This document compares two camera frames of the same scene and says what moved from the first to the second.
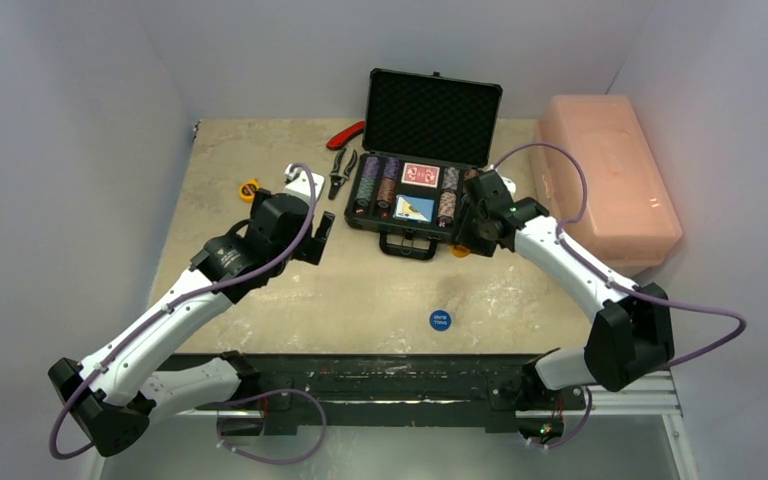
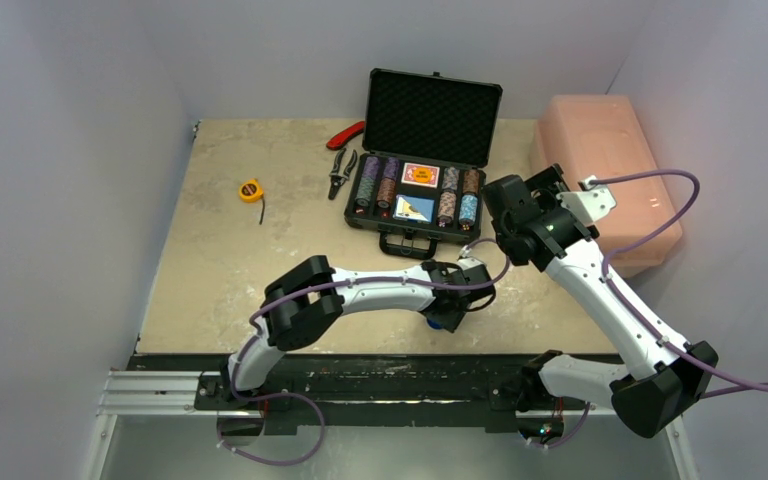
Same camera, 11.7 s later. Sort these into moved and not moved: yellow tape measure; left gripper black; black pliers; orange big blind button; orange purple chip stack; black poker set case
Moved: left gripper black; orange big blind button
Not moved: yellow tape measure; orange purple chip stack; black pliers; black poker set case
